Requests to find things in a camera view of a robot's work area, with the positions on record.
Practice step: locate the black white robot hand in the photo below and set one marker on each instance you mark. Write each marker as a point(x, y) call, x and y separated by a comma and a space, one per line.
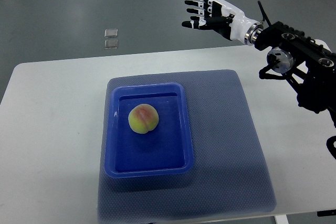
point(222, 17)

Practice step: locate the yellow red peach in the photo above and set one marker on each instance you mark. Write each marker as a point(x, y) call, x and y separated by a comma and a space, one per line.
point(143, 118)

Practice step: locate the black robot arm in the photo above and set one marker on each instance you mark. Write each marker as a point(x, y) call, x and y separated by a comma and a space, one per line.
point(307, 66)

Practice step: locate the upper floor metal plate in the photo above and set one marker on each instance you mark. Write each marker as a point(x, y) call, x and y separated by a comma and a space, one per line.
point(111, 33)

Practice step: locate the floor metal plate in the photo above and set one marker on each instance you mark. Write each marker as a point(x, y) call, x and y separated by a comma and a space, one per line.
point(111, 44)
point(111, 33)

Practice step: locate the lower floor metal plate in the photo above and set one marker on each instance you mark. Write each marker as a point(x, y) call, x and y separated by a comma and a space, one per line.
point(111, 44)

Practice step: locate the blue plastic tray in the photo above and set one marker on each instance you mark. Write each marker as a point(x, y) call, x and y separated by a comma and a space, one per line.
point(164, 149)

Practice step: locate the blue textured mat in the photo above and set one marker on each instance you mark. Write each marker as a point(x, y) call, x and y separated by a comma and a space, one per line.
point(229, 175)

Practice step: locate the white table leg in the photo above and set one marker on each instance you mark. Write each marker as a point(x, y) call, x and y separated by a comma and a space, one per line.
point(281, 219)

